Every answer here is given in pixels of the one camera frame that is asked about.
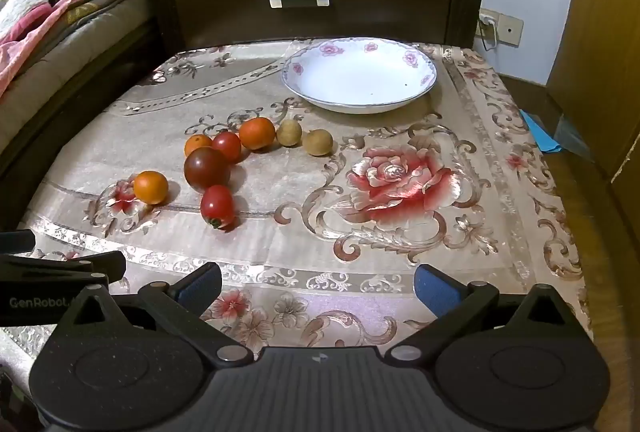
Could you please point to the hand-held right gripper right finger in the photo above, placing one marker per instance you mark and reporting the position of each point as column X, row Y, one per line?
column 437, row 289

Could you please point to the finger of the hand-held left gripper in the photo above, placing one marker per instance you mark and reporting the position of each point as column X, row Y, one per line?
column 90, row 264
column 15, row 241

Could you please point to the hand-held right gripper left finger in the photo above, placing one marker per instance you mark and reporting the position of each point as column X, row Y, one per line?
column 200, row 287

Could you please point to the oval red cherry tomato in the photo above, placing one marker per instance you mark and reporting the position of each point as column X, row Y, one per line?
column 217, row 206

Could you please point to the orange cherry tomato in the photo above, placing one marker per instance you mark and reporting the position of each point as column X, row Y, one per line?
column 150, row 186
column 196, row 143

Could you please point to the dark red-brown tomato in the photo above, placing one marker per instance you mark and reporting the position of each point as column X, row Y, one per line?
column 206, row 168

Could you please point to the small mandarin orange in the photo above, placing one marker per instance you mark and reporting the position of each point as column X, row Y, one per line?
column 257, row 133

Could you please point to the brown longan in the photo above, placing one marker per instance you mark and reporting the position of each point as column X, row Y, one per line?
column 289, row 133
column 318, row 142

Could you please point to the white floral plate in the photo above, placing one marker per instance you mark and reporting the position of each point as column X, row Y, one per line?
column 360, row 72

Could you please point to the floral beige tablecloth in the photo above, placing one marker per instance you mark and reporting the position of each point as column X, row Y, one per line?
column 280, row 242

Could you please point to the round red cherry tomato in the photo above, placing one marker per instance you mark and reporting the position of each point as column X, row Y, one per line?
column 228, row 146

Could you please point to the blue paper sheet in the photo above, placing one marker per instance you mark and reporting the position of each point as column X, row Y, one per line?
column 540, row 132

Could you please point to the pink blanket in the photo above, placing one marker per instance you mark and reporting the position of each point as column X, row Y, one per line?
column 25, row 42

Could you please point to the white fleece blanket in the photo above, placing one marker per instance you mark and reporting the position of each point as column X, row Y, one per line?
column 20, row 7

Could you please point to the wooden wardrobe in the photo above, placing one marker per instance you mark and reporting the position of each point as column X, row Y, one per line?
column 600, row 37

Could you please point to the dark wooden bed frame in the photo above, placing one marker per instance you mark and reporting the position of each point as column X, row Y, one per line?
column 75, row 112

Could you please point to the wall socket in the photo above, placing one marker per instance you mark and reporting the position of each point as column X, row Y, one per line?
column 507, row 30

